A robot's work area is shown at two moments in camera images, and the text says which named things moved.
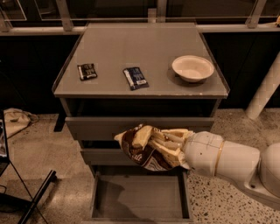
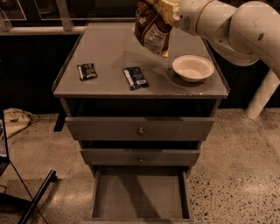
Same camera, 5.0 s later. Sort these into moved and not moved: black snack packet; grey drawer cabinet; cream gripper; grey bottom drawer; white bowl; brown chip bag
Moved: cream gripper; brown chip bag
Not moved: grey drawer cabinet; black snack packet; grey bottom drawer; white bowl
